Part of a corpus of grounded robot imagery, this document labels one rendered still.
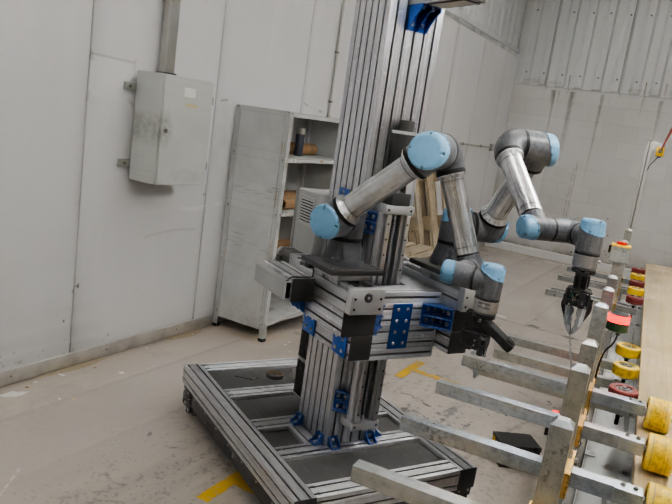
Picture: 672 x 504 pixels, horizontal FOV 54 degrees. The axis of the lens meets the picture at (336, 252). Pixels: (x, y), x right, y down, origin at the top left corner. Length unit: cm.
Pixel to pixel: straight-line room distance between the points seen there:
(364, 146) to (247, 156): 204
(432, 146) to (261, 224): 256
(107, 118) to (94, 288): 94
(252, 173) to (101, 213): 111
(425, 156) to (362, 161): 57
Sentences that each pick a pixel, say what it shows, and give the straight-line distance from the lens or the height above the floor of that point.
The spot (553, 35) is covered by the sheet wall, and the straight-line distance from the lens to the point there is 1041.
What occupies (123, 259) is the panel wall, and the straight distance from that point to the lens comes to 407.
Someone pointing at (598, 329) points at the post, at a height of 111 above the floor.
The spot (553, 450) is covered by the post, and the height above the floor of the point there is 108.
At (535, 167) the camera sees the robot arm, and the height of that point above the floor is 147.
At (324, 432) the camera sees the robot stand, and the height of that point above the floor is 28.
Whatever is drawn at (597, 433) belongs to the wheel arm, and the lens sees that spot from 161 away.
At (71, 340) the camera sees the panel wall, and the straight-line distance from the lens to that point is 398.
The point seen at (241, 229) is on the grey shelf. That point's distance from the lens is 457.
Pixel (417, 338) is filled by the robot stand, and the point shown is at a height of 76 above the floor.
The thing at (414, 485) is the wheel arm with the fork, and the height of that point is 96.
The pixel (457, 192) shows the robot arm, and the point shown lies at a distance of 219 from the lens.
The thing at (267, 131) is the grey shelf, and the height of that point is 140.
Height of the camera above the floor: 153
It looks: 11 degrees down
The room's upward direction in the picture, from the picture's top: 8 degrees clockwise
